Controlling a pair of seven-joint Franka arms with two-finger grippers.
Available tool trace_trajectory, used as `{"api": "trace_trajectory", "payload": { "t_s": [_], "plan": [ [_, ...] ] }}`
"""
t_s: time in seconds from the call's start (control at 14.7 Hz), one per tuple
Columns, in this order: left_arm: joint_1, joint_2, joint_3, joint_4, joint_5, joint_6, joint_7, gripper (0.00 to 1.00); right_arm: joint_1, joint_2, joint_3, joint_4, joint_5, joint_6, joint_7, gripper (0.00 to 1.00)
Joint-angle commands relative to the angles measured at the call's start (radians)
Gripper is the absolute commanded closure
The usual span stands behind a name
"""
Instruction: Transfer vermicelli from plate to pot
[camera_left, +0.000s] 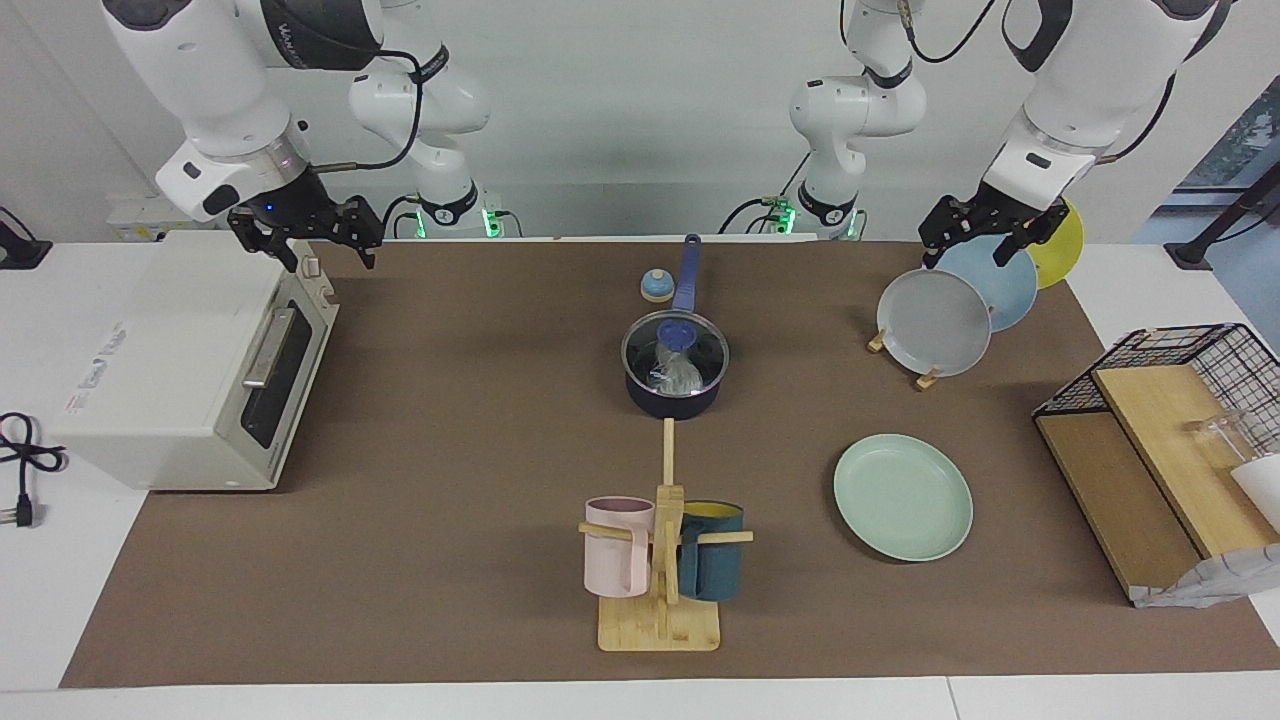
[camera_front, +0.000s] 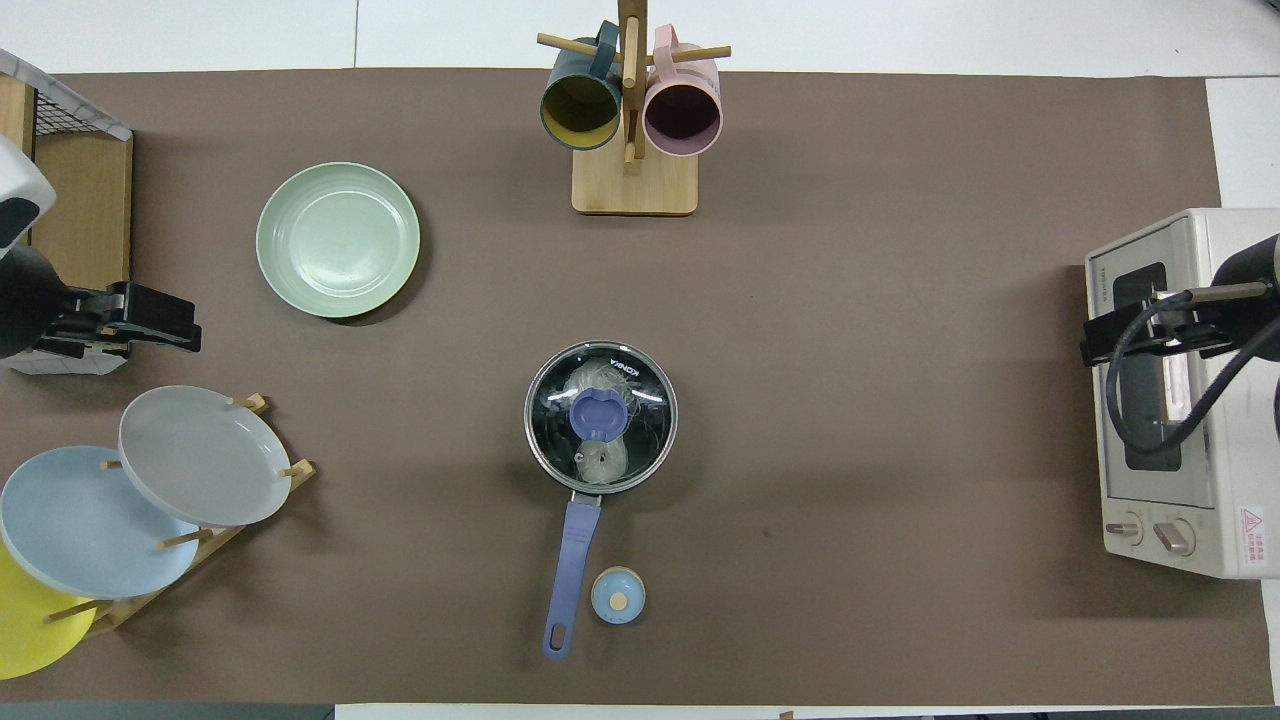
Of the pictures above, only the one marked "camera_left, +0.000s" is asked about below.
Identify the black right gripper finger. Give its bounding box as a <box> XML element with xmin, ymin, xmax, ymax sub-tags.
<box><xmin>345</xmin><ymin>197</ymin><xmax>385</xmax><ymax>269</ymax></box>
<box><xmin>228</xmin><ymin>210</ymin><xmax>299</xmax><ymax>273</ymax></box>

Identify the glass lid with blue knob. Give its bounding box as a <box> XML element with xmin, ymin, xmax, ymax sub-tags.
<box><xmin>622</xmin><ymin>311</ymin><xmax>729</xmax><ymax>397</ymax></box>

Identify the clear plastic food bag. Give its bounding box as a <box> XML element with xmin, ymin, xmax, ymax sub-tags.
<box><xmin>648</xmin><ymin>345</ymin><xmax>704</xmax><ymax>394</ymax></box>

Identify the light blue plate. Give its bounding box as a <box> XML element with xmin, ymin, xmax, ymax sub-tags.
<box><xmin>935</xmin><ymin>235</ymin><xmax>1039</xmax><ymax>333</ymax></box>

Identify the yellow plate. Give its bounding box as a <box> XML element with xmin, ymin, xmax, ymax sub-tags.
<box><xmin>1025</xmin><ymin>200</ymin><xmax>1085</xmax><ymax>291</ymax></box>

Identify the grey plate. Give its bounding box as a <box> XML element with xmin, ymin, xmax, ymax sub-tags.
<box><xmin>877</xmin><ymin>268</ymin><xmax>993</xmax><ymax>378</ymax></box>

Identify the wooden plate rack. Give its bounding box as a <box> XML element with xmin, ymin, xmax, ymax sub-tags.
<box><xmin>867</xmin><ymin>325</ymin><xmax>943</xmax><ymax>391</ymax></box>

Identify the light green plate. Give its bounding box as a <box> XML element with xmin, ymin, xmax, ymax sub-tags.
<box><xmin>833</xmin><ymin>433</ymin><xmax>974</xmax><ymax>563</ymax></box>

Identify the white power strip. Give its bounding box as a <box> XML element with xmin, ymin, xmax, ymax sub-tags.
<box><xmin>107</xmin><ymin>195</ymin><xmax>186</xmax><ymax>241</ymax></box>

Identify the white toaster oven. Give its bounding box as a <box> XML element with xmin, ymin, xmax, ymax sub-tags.
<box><xmin>45</xmin><ymin>230</ymin><xmax>341</xmax><ymax>493</ymax></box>

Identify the black stand foot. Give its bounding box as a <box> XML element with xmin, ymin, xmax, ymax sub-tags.
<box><xmin>1165</xmin><ymin>165</ymin><xmax>1280</xmax><ymax>269</ymax></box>

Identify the black clamp base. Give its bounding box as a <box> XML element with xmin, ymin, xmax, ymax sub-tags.
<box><xmin>0</xmin><ymin>205</ymin><xmax>53</xmax><ymax>271</ymax></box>

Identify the dark blue saucepan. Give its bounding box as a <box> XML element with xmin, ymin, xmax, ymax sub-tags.
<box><xmin>621</xmin><ymin>234</ymin><xmax>730</xmax><ymax>421</ymax></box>

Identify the clear glass cup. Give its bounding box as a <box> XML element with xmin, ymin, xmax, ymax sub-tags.
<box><xmin>1185</xmin><ymin>410</ymin><xmax>1251</xmax><ymax>471</ymax></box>

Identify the brown table mat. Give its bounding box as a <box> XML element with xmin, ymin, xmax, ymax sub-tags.
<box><xmin>60</xmin><ymin>240</ymin><xmax>1280</xmax><ymax>689</ymax></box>

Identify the white cup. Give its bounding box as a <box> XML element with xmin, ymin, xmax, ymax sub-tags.
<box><xmin>1230</xmin><ymin>455</ymin><xmax>1280</xmax><ymax>531</ymax></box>

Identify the grey patterned cloth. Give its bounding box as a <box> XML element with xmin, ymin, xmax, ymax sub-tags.
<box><xmin>1130</xmin><ymin>543</ymin><xmax>1280</xmax><ymax>609</ymax></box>

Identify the dark teal mug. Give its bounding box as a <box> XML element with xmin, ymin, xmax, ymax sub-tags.
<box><xmin>678</xmin><ymin>501</ymin><xmax>746</xmax><ymax>603</ymax></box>

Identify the pink mug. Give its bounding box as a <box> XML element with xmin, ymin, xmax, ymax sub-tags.
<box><xmin>584</xmin><ymin>497</ymin><xmax>656</xmax><ymax>599</ymax></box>

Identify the wooden mug rack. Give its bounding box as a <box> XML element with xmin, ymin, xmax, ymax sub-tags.
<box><xmin>578</xmin><ymin>418</ymin><xmax>754</xmax><ymax>653</ymax></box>

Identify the black wire basket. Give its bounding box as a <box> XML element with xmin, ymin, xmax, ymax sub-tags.
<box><xmin>1032</xmin><ymin>323</ymin><xmax>1280</xmax><ymax>461</ymax></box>

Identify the wire and wood shelf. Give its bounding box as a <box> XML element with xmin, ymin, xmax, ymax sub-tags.
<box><xmin>1092</xmin><ymin>365</ymin><xmax>1280</xmax><ymax>559</ymax></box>

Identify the black power cable with plug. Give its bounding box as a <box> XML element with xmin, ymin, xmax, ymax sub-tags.
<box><xmin>0</xmin><ymin>412</ymin><xmax>66</xmax><ymax>529</ymax></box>

